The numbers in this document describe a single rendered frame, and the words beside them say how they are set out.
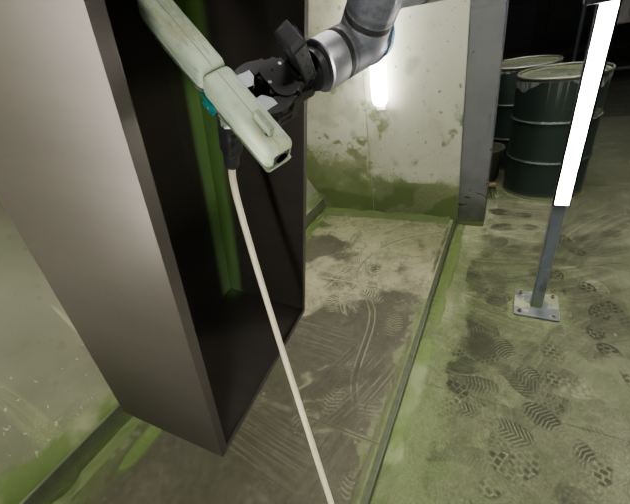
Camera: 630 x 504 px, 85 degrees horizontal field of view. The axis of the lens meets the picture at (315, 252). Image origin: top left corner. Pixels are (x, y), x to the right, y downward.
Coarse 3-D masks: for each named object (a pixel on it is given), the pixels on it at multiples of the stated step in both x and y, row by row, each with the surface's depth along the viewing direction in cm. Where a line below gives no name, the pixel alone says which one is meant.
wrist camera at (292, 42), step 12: (288, 24) 48; (276, 36) 50; (288, 36) 48; (300, 36) 48; (288, 48) 49; (300, 48) 49; (288, 60) 56; (300, 60) 51; (300, 72) 55; (312, 72) 57
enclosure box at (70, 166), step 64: (0, 0) 38; (64, 0) 35; (128, 0) 75; (192, 0) 88; (256, 0) 83; (0, 64) 43; (64, 64) 39; (128, 64) 79; (0, 128) 50; (64, 128) 45; (128, 128) 42; (192, 128) 104; (0, 192) 60; (64, 192) 53; (128, 192) 48; (192, 192) 111; (256, 192) 115; (64, 256) 64; (128, 256) 56; (192, 256) 119; (128, 320) 69; (192, 320) 128; (256, 320) 135; (128, 384) 90; (192, 384) 75; (256, 384) 113
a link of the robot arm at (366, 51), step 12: (336, 24) 61; (348, 24) 59; (348, 36) 59; (360, 36) 59; (384, 36) 60; (348, 48) 59; (360, 48) 60; (372, 48) 61; (384, 48) 64; (360, 60) 62; (372, 60) 64
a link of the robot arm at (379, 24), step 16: (352, 0) 56; (368, 0) 54; (384, 0) 53; (400, 0) 54; (416, 0) 56; (352, 16) 57; (368, 16) 56; (384, 16) 56; (368, 32) 58; (384, 32) 59
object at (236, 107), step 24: (144, 0) 49; (168, 0) 50; (144, 24) 52; (168, 24) 48; (192, 24) 50; (168, 48) 50; (192, 48) 48; (192, 72) 49; (216, 72) 48; (216, 96) 48; (240, 96) 48; (240, 120) 47; (264, 120) 46; (240, 144) 60; (264, 144) 46; (288, 144) 48; (264, 168) 50
